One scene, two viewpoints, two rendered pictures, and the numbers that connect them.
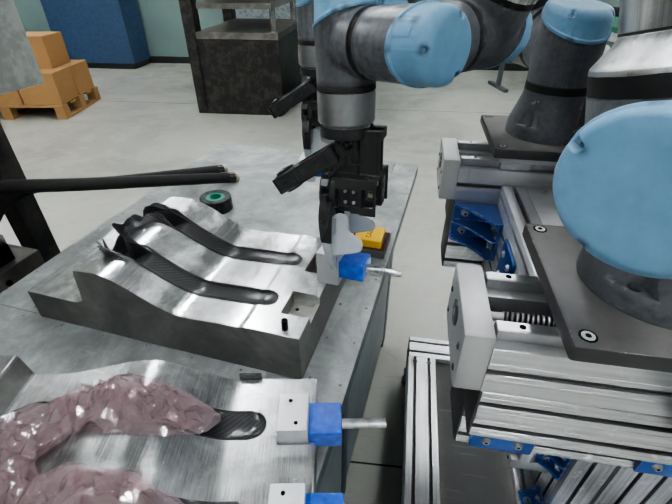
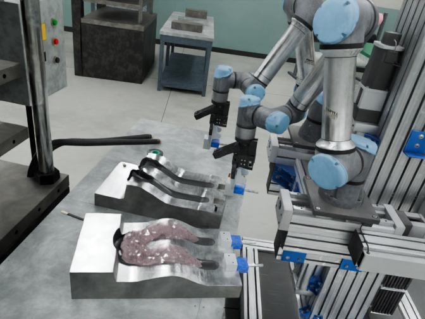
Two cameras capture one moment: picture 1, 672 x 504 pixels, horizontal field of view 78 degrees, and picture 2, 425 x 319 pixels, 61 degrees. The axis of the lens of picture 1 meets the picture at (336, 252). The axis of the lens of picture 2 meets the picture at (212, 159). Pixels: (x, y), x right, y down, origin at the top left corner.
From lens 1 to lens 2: 82 cm
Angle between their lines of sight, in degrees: 11
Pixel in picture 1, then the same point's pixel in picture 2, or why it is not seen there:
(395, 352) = not seen: hidden behind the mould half
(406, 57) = (271, 126)
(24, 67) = (62, 79)
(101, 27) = not seen: outside the picture
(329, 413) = (236, 238)
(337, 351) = (229, 223)
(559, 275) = (312, 192)
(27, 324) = (90, 208)
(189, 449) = (192, 246)
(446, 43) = (283, 124)
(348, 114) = (247, 135)
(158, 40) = not seen: hidden behind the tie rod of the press
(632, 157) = (321, 164)
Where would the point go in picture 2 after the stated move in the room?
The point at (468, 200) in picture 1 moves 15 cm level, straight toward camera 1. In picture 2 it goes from (281, 163) to (279, 179)
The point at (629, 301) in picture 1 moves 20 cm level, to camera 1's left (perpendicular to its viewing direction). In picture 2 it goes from (330, 199) to (273, 197)
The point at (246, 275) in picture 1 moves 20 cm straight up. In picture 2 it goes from (192, 190) to (198, 147)
